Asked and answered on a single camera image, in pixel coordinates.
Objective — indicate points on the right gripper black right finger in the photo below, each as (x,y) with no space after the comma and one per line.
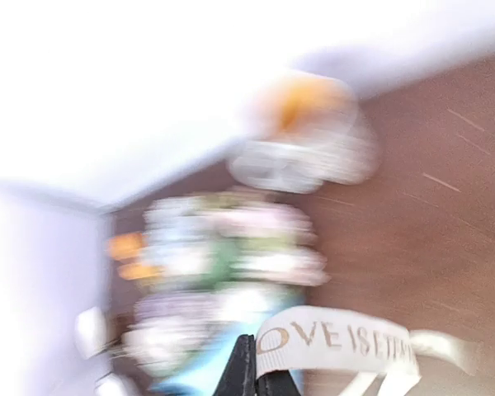
(277,383)

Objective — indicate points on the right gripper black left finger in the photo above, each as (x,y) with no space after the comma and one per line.
(238,377)

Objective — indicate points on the cream ribbon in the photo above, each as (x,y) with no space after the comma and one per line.
(315,338)

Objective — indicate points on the blue wrapping paper sheet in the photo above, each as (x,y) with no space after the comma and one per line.
(202,374)

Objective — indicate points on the blue fake flower stems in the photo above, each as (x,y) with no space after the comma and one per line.
(182,311)

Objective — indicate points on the orange fake flower stem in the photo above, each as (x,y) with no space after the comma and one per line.
(127,249)

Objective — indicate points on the cream ceramic bowl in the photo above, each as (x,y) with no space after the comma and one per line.
(91,332)

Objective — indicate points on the floral ceramic mug yellow inside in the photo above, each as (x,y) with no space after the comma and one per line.
(312,131)

